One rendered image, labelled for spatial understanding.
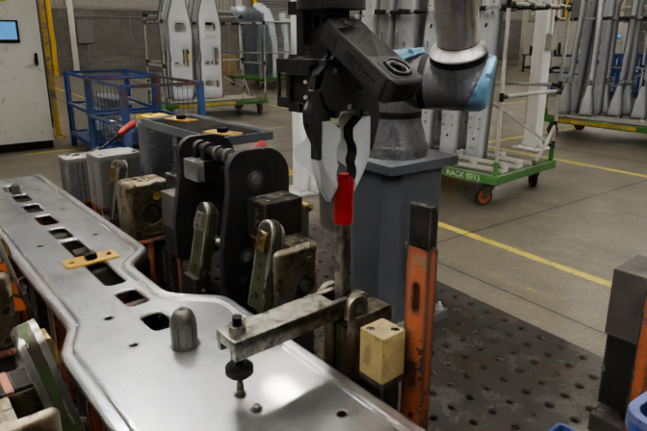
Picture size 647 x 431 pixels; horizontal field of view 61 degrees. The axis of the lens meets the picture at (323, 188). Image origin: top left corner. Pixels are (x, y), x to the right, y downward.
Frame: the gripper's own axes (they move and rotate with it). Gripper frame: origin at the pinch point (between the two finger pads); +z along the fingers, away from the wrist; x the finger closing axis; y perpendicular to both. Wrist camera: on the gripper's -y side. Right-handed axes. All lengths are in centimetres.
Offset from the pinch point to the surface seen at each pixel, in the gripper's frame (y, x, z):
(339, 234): -0.2, 0.7, 5.0
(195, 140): 42.0, -3.8, 1.0
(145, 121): 84, -12, 3
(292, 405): -4.8, 11.0, 19.5
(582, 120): 304, -702, 93
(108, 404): 7.5, 24.9, 19.7
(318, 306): -1.1, 4.5, 12.2
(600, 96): 304, -745, 64
